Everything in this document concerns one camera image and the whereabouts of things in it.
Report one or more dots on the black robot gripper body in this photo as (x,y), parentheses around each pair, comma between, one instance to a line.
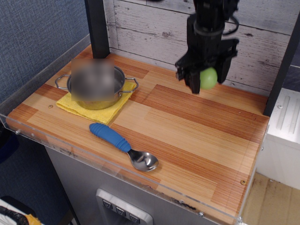
(203,48)

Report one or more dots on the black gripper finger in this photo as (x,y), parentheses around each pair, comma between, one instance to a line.
(192,80)
(223,66)

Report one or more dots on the green toy pear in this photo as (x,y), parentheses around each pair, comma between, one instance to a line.
(208,78)

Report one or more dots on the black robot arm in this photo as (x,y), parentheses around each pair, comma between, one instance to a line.
(212,14)

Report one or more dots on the stainless steel pot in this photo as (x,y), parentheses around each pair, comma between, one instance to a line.
(97,86)

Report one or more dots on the clear acrylic counter guard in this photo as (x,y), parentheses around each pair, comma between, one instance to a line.
(206,144)

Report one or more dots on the yellow dish cloth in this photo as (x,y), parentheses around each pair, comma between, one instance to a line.
(103,116)

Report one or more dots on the white toy sink unit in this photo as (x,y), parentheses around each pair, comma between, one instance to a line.
(279,158)

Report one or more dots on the grey toy fridge cabinet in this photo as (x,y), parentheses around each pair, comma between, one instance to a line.
(81,181)

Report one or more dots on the silver dispenser button panel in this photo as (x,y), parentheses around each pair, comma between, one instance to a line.
(119,212)

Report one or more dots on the yellow black object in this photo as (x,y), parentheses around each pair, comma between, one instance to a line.
(16,218)

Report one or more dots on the black right vertical post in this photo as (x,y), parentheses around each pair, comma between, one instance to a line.
(286,62)

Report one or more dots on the blue handled metal spoon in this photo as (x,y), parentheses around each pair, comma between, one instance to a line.
(141,160)

